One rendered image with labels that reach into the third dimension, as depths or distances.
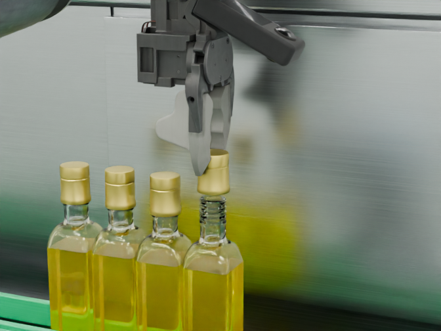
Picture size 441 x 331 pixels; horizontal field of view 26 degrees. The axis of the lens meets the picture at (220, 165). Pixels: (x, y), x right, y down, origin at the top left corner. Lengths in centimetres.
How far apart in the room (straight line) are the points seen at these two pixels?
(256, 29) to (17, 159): 50
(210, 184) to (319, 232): 18
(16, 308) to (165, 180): 32
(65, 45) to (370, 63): 41
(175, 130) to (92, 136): 29
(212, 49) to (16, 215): 50
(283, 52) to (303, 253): 30
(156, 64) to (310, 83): 20
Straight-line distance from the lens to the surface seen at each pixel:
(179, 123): 101
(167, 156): 120
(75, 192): 111
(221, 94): 103
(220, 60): 101
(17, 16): 56
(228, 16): 98
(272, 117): 113
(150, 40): 100
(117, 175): 108
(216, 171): 102
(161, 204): 106
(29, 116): 133
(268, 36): 96
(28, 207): 136
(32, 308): 126
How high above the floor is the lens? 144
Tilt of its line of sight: 15 degrees down
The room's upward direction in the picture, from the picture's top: straight up
